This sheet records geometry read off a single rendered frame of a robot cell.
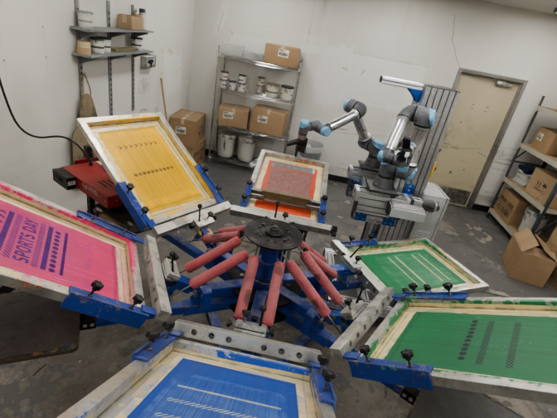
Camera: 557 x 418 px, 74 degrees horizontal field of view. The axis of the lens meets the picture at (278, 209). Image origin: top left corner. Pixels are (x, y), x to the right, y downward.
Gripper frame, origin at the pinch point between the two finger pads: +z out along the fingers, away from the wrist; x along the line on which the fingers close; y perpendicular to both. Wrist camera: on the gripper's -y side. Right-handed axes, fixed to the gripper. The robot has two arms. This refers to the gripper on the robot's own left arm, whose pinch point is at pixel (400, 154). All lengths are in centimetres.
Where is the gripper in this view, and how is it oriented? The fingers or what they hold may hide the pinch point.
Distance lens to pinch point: 234.2
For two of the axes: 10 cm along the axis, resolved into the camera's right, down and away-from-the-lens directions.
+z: -4.7, 3.2, -8.2
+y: -0.5, 9.2, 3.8
